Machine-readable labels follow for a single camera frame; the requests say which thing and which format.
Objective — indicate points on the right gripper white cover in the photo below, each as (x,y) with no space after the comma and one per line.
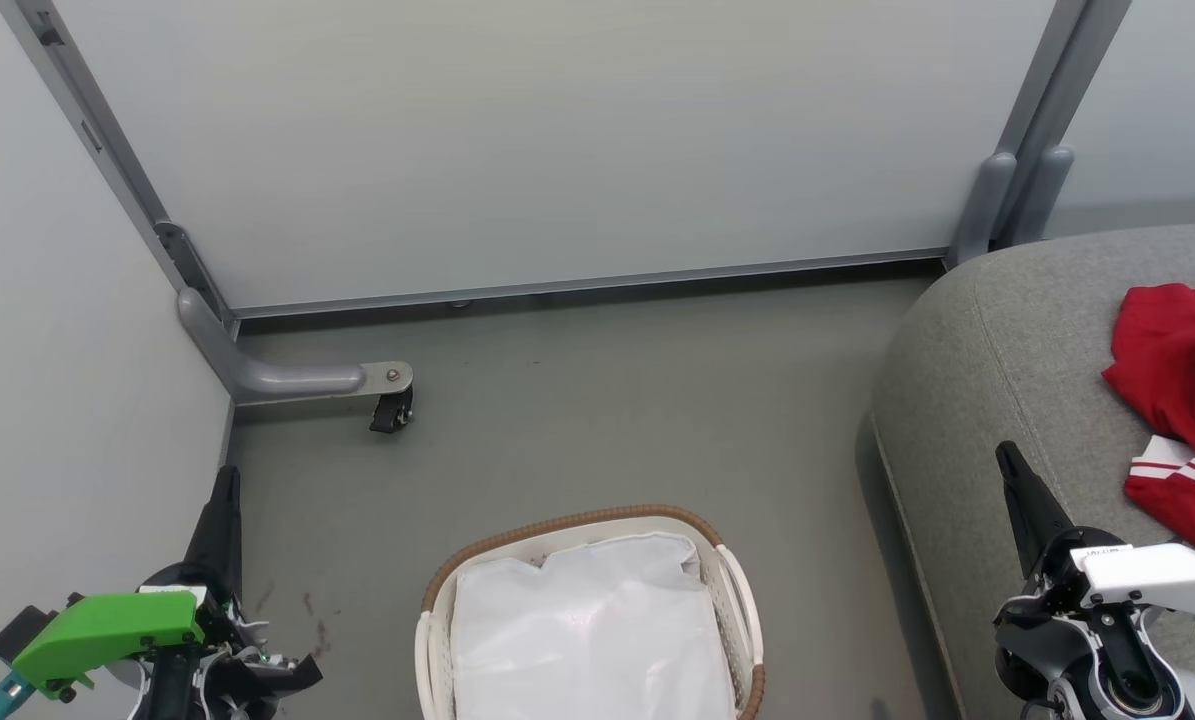
(1157,578)

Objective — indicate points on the black caster wheel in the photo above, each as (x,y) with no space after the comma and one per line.
(390,412)

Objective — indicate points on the wide white partition panel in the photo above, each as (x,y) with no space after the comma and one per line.
(557,150)

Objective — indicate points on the grey metal partition foot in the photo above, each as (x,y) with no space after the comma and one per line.
(287,380)

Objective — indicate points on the grey partition post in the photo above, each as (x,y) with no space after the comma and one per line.
(115,150)
(992,200)

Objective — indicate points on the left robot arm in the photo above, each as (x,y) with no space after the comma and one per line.
(172,690)

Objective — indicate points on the white cloth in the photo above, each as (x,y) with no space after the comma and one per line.
(587,640)

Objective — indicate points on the white basket with brown rim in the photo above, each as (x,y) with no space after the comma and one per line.
(742,620)

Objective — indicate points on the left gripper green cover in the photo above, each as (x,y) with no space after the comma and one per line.
(107,625)

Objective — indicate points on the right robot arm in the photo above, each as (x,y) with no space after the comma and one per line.
(1142,695)

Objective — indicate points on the grey sofa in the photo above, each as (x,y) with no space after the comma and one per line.
(1007,350)

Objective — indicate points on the red garment with white stripes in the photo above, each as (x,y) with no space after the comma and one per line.
(1177,360)

